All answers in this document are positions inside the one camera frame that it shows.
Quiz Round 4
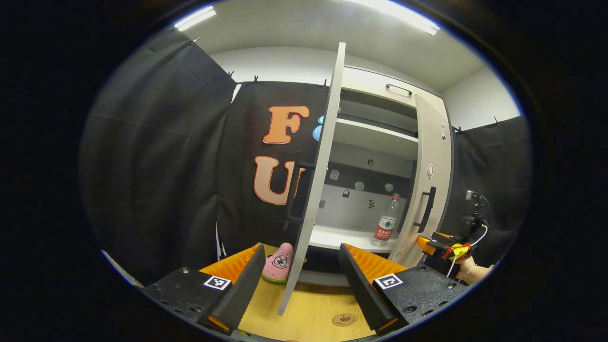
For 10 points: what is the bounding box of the white cabinet drawer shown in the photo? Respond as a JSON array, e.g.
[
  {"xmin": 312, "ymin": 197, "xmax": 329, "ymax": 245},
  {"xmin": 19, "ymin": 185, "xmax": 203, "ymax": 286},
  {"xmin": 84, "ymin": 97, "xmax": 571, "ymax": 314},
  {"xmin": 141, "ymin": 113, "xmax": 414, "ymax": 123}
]
[{"xmin": 340, "ymin": 66, "xmax": 440, "ymax": 107}]

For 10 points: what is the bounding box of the white cabinet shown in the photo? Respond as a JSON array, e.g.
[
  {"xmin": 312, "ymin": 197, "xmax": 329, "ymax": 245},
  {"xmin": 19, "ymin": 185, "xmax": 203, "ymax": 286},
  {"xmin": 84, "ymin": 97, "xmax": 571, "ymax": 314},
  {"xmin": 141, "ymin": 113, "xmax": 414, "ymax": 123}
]
[{"xmin": 304, "ymin": 66, "xmax": 445, "ymax": 288}]

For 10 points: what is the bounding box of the clear plastic water bottle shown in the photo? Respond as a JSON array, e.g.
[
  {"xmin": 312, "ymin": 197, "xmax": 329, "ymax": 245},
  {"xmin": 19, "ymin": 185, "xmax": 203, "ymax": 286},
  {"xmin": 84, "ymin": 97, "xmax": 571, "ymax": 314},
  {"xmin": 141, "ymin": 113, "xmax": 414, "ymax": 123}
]
[{"xmin": 370, "ymin": 193, "xmax": 400, "ymax": 247}]

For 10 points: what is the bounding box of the narrow ceiling light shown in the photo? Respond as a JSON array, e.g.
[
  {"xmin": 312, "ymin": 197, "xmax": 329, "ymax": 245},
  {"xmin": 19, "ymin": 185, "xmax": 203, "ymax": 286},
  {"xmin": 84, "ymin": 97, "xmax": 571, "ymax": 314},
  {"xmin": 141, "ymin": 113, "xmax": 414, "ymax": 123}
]
[{"xmin": 173, "ymin": 6, "xmax": 217, "ymax": 31}]

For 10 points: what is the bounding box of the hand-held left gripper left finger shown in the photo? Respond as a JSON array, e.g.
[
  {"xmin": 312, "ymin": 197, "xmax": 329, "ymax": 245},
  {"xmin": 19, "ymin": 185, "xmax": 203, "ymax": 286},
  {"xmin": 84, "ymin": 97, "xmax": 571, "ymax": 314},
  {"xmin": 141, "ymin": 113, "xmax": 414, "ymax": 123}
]
[{"xmin": 142, "ymin": 244, "xmax": 266, "ymax": 335}]

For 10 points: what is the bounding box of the pink starfish plush toy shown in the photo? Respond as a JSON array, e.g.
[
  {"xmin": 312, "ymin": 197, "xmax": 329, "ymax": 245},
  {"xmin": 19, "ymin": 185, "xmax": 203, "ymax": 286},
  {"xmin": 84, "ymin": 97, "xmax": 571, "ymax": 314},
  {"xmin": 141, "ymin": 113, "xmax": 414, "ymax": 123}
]
[{"xmin": 261, "ymin": 242, "xmax": 294, "ymax": 284}]

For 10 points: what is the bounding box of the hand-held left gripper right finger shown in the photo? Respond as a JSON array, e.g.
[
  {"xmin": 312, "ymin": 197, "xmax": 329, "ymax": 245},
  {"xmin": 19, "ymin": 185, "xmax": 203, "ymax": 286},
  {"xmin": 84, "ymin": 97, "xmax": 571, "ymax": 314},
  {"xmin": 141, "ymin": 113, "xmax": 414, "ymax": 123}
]
[{"xmin": 338, "ymin": 242, "xmax": 468, "ymax": 333}]

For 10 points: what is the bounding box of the wide ceiling light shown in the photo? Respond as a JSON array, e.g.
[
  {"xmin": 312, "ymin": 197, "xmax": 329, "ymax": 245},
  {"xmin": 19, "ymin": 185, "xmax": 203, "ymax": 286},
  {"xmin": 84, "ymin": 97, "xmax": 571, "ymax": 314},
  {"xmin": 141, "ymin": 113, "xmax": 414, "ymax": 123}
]
[{"xmin": 342, "ymin": 0, "xmax": 440, "ymax": 36}]

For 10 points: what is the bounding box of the white cabinet door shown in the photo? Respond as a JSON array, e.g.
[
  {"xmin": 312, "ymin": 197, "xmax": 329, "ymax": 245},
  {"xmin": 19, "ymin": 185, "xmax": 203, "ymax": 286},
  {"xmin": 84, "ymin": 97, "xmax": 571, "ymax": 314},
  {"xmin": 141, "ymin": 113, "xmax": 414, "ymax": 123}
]
[
  {"xmin": 277, "ymin": 42, "xmax": 346, "ymax": 316},
  {"xmin": 387, "ymin": 94, "xmax": 454, "ymax": 269}
]

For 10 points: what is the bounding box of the camera on tripod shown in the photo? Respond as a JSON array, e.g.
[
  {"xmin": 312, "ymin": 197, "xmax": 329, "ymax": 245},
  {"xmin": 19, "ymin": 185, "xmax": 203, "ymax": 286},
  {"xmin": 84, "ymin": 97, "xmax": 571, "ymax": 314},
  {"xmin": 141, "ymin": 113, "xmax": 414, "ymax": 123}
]
[{"xmin": 463, "ymin": 190, "xmax": 491, "ymax": 240}]

